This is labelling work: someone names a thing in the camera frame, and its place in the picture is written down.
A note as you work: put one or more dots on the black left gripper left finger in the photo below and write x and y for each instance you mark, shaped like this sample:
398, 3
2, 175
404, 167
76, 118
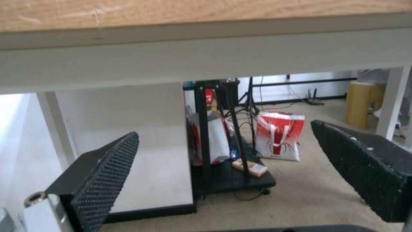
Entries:
96, 178

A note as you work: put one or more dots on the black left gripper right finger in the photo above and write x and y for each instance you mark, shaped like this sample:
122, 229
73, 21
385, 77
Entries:
363, 169

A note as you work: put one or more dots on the red white delivery bag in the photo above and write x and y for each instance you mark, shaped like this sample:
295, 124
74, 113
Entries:
279, 136

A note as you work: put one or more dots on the white red plastic bag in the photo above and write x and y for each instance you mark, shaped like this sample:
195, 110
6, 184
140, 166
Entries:
217, 141

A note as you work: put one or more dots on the white partition panel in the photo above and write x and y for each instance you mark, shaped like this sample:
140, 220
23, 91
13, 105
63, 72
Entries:
128, 149

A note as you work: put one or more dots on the black wifi router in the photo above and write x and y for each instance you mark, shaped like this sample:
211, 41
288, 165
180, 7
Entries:
314, 97

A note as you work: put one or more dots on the orange snack box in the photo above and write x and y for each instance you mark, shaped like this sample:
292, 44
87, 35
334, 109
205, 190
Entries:
249, 167

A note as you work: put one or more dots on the black wheeled cart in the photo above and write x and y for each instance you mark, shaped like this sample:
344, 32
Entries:
232, 154

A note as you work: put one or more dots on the black tripod stand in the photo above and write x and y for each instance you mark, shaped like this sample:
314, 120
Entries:
247, 101

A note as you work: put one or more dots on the white table frame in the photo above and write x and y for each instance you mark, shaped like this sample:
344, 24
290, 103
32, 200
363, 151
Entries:
206, 62

